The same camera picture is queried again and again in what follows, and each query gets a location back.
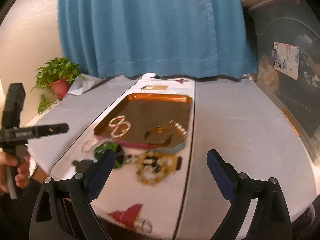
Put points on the potted green plant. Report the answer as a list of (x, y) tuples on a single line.
[(55, 76)]

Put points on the pearl safety pin brooch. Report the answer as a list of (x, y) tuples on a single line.
[(178, 128)]

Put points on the blue curtain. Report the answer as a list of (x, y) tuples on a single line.
[(197, 38)]

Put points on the clear storage bin purple lid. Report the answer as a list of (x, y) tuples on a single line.
[(287, 34)]

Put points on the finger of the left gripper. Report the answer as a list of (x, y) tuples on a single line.
[(56, 129)]

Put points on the orange metal tray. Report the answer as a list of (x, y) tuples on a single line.
[(149, 115)]

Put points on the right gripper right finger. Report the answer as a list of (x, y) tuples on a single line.
[(224, 175)]

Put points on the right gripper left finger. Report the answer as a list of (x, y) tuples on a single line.
[(98, 173)]

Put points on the grey white table cloth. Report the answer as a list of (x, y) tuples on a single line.
[(236, 118)]

